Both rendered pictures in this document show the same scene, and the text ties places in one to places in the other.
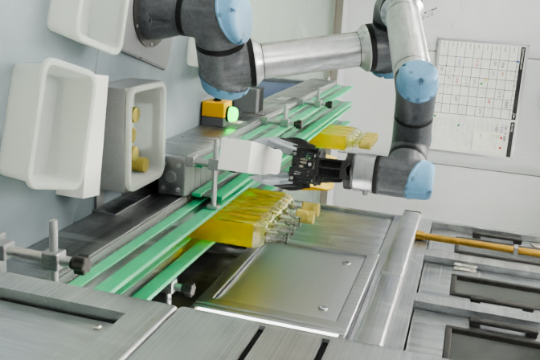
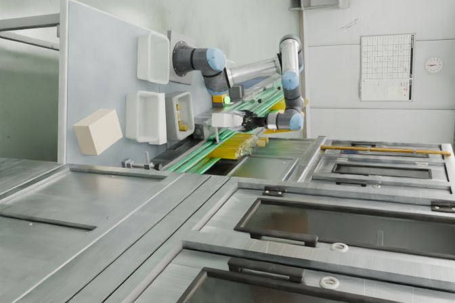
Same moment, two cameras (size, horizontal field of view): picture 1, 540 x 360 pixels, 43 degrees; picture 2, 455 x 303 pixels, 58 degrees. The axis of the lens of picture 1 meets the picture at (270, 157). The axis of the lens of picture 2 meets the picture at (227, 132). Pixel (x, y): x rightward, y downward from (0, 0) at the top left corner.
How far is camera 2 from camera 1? 0.60 m
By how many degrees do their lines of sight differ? 8
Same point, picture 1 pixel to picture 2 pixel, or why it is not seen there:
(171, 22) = (189, 65)
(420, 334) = not seen: hidden behind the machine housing
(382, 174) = (279, 121)
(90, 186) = (162, 138)
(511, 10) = (402, 14)
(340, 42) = (265, 63)
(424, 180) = (296, 122)
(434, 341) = not seen: hidden behind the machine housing
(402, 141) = (288, 106)
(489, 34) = (391, 30)
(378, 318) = not seen: hidden behind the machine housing
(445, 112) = (370, 78)
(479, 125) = (391, 83)
